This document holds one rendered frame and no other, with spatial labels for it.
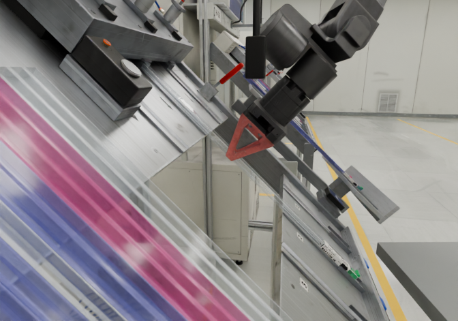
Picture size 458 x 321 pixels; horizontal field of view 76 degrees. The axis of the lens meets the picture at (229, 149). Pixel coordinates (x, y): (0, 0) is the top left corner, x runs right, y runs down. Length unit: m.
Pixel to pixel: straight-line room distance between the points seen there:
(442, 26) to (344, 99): 2.62
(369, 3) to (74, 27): 0.38
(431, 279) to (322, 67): 0.63
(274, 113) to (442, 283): 0.62
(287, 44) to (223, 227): 1.35
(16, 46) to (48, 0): 0.06
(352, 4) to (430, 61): 8.27
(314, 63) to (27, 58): 0.33
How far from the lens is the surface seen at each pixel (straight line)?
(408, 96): 8.62
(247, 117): 0.44
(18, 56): 0.34
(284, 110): 0.44
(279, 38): 0.42
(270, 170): 0.69
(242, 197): 1.57
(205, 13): 1.45
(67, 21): 0.37
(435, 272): 0.94
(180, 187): 1.64
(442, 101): 8.93
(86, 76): 0.34
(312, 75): 0.43
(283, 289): 0.36
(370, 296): 0.57
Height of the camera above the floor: 1.08
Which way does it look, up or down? 15 degrees down
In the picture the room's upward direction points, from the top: straight up
